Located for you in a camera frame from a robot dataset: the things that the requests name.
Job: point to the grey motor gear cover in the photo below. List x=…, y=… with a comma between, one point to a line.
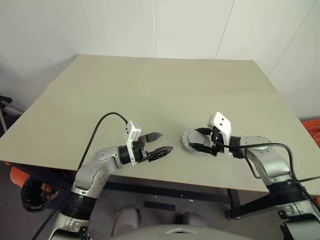
x=193, y=138

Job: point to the black table leg foot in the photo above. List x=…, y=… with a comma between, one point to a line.
x=231, y=215

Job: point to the orange bag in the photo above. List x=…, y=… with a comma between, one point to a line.
x=17, y=178

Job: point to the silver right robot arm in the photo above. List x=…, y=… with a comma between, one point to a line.
x=272, y=160

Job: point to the grey rounded robot foot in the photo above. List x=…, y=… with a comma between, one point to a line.
x=126, y=220

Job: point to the dark rounded robot foot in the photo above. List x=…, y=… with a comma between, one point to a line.
x=190, y=218

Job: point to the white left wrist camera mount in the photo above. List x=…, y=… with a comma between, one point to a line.
x=133, y=130

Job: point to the black table frame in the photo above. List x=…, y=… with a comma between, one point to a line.
x=162, y=190

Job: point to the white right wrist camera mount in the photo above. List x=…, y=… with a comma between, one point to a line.
x=222, y=122

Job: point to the black and silver stand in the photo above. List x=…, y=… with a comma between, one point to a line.
x=4, y=100

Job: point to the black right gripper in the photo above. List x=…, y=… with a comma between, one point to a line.
x=218, y=147

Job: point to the grey robot torso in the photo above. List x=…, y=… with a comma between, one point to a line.
x=162, y=233

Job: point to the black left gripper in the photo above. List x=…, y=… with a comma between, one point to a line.
x=140, y=152

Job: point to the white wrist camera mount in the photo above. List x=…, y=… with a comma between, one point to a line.
x=133, y=130
x=222, y=122

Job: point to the black bag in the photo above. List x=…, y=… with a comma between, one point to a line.
x=32, y=197

